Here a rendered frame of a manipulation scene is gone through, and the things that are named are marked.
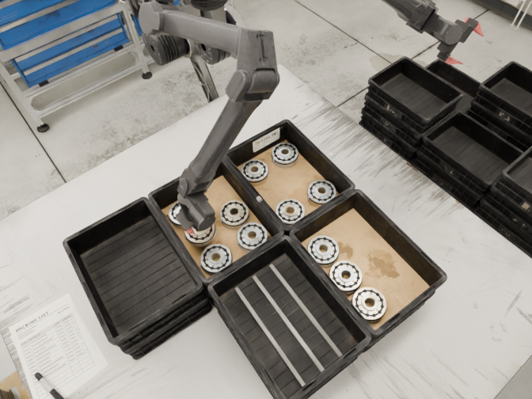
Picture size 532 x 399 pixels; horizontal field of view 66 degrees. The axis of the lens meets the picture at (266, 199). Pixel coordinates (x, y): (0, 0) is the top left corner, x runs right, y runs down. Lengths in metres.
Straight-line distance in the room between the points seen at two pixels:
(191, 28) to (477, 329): 1.26
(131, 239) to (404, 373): 0.99
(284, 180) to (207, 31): 0.70
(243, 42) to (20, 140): 2.54
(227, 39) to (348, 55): 2.52
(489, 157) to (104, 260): 1.90
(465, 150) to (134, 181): 1.67
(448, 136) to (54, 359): 2.07
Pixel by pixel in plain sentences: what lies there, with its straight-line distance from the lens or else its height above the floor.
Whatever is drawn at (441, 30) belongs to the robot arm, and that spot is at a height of 1.34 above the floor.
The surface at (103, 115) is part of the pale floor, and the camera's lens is 3.18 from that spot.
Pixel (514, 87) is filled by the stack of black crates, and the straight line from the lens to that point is 2.69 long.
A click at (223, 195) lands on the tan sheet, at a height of 0.83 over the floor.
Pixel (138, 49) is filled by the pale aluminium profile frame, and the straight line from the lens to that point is 3.23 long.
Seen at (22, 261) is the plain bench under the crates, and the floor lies 0.70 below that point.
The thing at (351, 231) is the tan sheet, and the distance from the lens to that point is 1.44.
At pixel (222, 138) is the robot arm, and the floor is 1.33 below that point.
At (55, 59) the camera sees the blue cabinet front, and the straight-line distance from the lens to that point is 3.03.
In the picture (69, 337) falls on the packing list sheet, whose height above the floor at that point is 0.70.
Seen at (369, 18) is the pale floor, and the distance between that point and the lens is 3.85.
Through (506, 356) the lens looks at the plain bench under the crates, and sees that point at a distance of 1.58.
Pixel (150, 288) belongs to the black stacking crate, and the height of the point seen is 0.83.
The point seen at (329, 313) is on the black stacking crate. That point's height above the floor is 0.83.
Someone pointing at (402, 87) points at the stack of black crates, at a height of 0.49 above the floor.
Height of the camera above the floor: 2.07
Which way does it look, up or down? 57 degrees down
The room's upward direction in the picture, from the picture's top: 3 degrees counter-clockwise
